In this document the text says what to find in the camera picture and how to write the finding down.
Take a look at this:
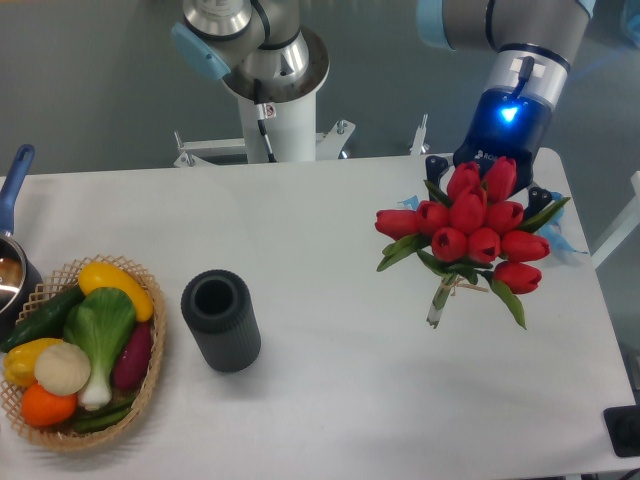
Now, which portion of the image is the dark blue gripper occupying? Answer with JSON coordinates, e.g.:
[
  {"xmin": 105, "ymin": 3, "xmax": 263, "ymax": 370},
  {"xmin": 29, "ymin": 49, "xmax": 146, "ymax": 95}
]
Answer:
[{"xmin": 425, "ymin": 89, "xmax": 552, "ymax": 211}]

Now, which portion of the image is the red tulip bouquet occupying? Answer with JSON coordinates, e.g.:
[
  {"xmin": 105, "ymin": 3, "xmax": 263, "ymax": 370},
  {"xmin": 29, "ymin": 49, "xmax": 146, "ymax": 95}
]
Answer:
[{"xmin": 374, "ymin": 157, "xmax": 569, "ymax": 327}]

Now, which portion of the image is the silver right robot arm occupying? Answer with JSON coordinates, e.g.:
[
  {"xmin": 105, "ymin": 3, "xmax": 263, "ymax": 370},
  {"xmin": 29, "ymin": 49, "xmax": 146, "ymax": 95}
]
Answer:
[{"xmin": 416, "ymin": 0, "xmax": 595, "ymax": 191}]

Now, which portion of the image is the light blue plastic scrap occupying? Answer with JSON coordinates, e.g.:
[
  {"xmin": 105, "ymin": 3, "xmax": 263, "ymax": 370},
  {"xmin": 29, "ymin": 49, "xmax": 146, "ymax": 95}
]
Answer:
[{"xmin": 537, "ymin": 207, "xmax": 587, "ymax": 254}]

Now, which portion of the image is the black device at edge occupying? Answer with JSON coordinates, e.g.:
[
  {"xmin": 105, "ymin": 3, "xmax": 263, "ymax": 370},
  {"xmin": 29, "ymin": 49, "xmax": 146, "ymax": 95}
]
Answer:
[{"xmin": 603, "ymin": 405, "xmax": 640, "ymax": 458}]

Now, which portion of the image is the dark grey ribbed vase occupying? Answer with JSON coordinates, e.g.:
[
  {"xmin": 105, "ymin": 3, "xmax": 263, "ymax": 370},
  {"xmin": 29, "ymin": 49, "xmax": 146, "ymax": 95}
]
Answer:
[{"xmin": 181, "ymin": 270, "xmax": 262, "ymax": 373}]

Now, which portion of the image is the purple sweet potato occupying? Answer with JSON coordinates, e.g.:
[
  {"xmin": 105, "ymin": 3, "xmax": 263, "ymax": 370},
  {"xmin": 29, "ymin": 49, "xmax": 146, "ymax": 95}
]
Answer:
[{"xmin": 112, "ymin": 323, "xmax": 152, "ymax": 391}]

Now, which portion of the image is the green bok choy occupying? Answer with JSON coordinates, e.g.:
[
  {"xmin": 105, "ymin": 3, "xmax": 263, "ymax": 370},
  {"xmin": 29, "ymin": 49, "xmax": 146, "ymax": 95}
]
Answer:
[{"xmin": 63, "ymin": 287, "xmax": 136, "ymax": 411}]

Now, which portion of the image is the woven wicker basket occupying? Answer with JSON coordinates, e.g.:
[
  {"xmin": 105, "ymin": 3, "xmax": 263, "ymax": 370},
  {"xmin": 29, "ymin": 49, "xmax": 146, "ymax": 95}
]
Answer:
[{"xmin": 1, "ymin": 254, "xmax": 167, "ymax": 452}]

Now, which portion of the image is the green bean pod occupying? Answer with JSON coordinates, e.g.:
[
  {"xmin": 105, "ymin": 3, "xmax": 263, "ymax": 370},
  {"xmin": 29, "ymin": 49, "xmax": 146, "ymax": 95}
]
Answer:
[{"xmin": 71, "ymin": 396, "xmax": 134, "ymax": 434}]

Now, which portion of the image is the dark green cucumber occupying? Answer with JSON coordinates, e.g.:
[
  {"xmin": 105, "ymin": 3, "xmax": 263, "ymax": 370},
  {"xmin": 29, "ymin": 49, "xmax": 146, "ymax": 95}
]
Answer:
[{"xmin": 1, "ymin": 285, "xmax": 85, "ymax": 353}]

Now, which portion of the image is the cream white garlic bulb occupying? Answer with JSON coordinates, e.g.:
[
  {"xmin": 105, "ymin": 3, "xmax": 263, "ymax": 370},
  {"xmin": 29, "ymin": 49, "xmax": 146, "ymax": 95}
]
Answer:
[{"xmin": 34, "ymin": 342, "xmax": 91, "ymax": 396}]

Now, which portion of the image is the orange fruit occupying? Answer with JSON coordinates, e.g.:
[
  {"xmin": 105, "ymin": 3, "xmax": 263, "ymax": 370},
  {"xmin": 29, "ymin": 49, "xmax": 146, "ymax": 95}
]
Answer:
[{"xmin": 21, "ymin": 383, "xmax": 77, "ymax": 427}]

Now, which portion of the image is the yellow bell pepper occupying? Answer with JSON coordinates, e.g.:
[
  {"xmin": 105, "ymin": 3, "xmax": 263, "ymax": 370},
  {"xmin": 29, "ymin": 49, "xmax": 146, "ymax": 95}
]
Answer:
[{"xmin": 3, "ymin": 338, "xmax": 63, "ymax": 388}]

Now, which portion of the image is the white metal frame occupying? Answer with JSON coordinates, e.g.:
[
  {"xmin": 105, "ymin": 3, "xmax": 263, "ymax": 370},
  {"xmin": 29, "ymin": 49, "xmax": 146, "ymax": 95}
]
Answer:
[{"xmin": 591, "ymin": 171, "xmax": 639, "ymax": 269}]

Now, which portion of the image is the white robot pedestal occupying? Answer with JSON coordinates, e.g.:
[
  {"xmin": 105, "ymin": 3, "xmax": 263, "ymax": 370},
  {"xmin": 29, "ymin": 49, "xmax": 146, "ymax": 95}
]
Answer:
[{"xmin": 234, "ymin": 91, "xmax": 316, "ymax": 164}]

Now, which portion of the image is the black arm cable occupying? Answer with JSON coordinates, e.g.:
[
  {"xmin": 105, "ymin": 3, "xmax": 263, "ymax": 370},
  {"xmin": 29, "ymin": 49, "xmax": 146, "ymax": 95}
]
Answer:
[{"xmin": 252, "ymin": 78, "xmax": 278, "ymax": 164}]

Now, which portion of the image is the blue handled saucepan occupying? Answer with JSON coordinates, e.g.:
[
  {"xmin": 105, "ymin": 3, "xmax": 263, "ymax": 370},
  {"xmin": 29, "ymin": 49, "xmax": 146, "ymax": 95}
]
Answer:
[{"xmin": 1, "ymin": 144, "xmax": 42, "ymax": 340}]

